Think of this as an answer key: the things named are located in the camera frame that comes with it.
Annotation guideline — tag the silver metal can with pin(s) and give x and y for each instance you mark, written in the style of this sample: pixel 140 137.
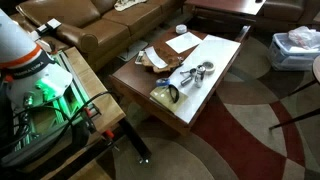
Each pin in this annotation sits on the silver metal can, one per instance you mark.
pixel 200 76

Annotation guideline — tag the brown wooden coffee table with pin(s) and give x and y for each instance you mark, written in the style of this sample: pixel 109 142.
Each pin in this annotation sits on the brown wooden coffee table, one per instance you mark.
pixel 133 80

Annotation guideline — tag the black stand frame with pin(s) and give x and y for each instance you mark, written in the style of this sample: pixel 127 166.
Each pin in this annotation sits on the black stand frame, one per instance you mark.
pixel 134 140

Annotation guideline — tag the raised brown table panel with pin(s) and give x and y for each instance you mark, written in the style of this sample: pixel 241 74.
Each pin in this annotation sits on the raised brown table panel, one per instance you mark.
pixel 226 6

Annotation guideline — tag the wooden bowl tray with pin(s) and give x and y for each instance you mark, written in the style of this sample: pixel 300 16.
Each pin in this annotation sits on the wooden bowl tray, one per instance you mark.
pixel 170 62

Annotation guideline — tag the flat grey item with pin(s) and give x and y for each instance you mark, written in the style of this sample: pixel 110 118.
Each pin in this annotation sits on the flat grey item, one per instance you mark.
pixel 133 50

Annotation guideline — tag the light wooden robot stand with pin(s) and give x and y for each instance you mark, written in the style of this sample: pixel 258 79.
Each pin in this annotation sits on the light wooden robot stand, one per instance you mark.
pixel 95 90

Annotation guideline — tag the white plastic bag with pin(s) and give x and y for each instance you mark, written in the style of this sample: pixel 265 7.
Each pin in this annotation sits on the white plastic bag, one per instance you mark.
pixel 305 36

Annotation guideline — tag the dark brown armchair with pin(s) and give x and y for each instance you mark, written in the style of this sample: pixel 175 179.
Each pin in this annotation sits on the dark brown armchair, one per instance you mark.
pixel 286 10

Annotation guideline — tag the round white tin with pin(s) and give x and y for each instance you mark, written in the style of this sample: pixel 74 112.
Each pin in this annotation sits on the round white tin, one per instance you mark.
pixel 181 29

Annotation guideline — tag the brown leather sofa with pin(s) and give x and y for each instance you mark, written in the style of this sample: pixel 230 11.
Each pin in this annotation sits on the brown leather sofa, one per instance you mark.
pixel 100 30

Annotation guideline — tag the white black camera device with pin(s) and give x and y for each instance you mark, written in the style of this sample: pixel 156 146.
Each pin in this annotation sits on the white black camera device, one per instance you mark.
pixel 48 26

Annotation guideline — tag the white paper sheet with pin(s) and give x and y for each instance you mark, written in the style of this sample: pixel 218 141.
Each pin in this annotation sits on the white paper sheet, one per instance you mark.
pixel 184 42

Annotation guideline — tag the silver metal tool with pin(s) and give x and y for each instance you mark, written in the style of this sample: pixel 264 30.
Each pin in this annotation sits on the silver metal tool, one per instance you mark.
pixel 186 79

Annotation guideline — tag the white tape roll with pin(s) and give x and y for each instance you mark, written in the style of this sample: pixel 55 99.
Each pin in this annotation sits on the white tape roll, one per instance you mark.
pixel 213 68

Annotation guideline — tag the clear plastic storage bin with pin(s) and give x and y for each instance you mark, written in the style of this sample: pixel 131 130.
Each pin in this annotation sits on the clear plastic storage bin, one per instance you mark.
pixel 283 57

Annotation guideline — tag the large white table mat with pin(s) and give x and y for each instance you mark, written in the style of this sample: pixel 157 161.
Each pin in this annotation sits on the large white table mat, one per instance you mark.
pixel 213 50

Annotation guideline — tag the blue tape roll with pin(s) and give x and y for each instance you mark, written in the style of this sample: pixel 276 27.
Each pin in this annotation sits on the blue tape roll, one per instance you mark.
pixel 162 80

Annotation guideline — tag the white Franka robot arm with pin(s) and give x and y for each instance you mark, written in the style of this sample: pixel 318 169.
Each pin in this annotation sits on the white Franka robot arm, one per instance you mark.
pixel 20 56

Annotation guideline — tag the patterned red beige rug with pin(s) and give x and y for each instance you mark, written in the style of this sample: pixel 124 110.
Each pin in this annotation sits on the patterned red beige rug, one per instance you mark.
pixel 240 146

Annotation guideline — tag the light cloth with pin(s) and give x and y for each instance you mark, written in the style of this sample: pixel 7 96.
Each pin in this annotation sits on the light cloth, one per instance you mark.
pixel 128 4

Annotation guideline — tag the small black object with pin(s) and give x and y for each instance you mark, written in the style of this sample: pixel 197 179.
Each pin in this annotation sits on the small black object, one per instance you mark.
pixel 259 1

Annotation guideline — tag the aluminium mounting rail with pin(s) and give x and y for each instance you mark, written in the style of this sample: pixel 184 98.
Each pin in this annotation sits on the aluminium mounting rail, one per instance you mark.
pixel 71 96

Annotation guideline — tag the white receipt paper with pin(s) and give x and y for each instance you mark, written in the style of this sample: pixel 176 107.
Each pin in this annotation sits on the white receipt paper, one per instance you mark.
pixel 155 57

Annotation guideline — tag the grey calculator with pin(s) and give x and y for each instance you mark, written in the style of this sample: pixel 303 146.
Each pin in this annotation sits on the grey calculator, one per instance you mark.
pixel 139 57

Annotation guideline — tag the red black clamp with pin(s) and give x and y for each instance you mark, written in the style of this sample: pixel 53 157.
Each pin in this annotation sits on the red black clamp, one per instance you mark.
pixel 88 112
pixel 108 134

